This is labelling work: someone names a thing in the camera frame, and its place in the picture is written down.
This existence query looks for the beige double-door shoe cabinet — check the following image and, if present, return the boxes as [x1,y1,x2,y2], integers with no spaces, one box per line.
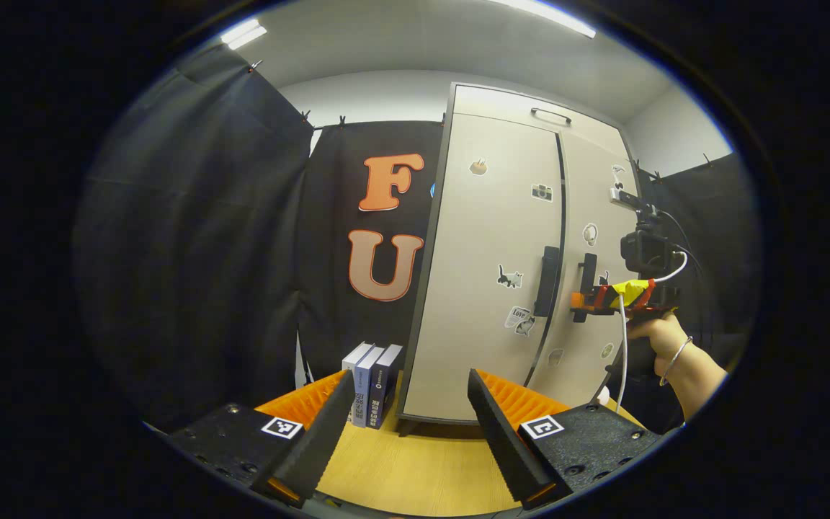
[395,81,650,437]

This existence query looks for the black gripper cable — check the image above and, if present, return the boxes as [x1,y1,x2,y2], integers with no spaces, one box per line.
[660,209,708,289]

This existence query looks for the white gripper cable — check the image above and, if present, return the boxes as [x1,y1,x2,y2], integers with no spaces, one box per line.
[615,251,690,413]

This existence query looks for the dark blue book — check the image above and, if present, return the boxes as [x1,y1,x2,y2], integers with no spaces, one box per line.
[366,344,403,430]

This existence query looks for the ceiling light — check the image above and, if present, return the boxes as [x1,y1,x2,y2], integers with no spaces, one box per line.
[220,18,269,51]

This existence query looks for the beige cabinet door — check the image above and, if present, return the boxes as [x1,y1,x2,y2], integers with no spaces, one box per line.
[404,112,566,422]
[527,130,639,408]

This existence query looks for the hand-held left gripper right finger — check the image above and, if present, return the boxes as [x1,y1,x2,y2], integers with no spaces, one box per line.
[467,368,664,510]

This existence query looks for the silver bracelet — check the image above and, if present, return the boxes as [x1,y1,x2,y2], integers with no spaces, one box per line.
[659,335,693,386]

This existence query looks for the black backdrop cloth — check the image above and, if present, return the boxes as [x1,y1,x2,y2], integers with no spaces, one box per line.
[73,43,758,433]

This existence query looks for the beige cabinet drawer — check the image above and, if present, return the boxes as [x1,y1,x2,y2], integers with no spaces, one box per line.
[451,84,628,159]

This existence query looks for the white book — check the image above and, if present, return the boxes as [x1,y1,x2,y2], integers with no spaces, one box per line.
[342,342,375,422]

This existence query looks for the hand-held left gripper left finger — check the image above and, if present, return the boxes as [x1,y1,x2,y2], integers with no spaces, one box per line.
[169,369,357,507]

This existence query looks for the grey-blue book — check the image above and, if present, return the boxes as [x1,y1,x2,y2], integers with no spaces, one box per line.
[352,346,385,427]

